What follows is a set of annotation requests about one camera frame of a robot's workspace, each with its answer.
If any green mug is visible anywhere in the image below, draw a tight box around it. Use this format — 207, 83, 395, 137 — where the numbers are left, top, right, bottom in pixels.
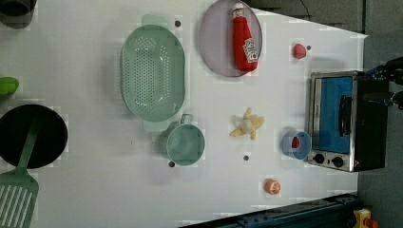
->
165, 114, 205, 166

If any green slotted spatula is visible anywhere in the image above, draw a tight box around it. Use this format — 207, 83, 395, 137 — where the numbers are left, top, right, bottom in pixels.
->
0, 119, 40, 228

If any peeled toy banana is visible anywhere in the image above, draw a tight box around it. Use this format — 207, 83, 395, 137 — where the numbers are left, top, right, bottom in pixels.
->
229, 107, 265, 141

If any red ketchup bottle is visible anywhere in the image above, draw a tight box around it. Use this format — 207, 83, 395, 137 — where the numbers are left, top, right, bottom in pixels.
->
232, 3, 259, 72

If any black silver toaster oven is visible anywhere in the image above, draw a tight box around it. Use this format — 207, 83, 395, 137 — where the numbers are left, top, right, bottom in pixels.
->
307, 71, 389, 172

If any green plastic colander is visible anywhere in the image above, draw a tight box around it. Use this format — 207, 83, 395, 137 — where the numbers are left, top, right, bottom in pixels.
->
121, 14, 185, 132

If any black round pan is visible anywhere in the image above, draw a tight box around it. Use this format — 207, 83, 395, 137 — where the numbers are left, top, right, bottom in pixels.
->
0, 104, 68, 169

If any blue small bowl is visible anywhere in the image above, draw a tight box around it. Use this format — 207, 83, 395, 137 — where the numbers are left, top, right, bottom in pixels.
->
281, 130, 312, 161

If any orange slice toy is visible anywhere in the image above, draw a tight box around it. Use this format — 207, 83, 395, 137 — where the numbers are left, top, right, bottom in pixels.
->
264, 179, 281, 195

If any green toy vegetable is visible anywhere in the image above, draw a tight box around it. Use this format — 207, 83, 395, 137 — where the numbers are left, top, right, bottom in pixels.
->
0, 77, 19, 95

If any black cylinder cup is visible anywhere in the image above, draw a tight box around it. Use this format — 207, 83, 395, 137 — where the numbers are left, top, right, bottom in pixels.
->
0, 0, 37, 17

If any blue metal frame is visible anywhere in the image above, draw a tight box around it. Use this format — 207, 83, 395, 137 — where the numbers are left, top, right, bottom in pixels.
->
182, 194, 363, 228

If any red toy strawberry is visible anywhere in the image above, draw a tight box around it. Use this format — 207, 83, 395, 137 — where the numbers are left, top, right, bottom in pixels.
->
293, 44, 307, 59

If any red strawberry in bowl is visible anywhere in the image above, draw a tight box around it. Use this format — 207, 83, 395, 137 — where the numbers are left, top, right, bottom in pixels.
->
292, 137, 300, 148

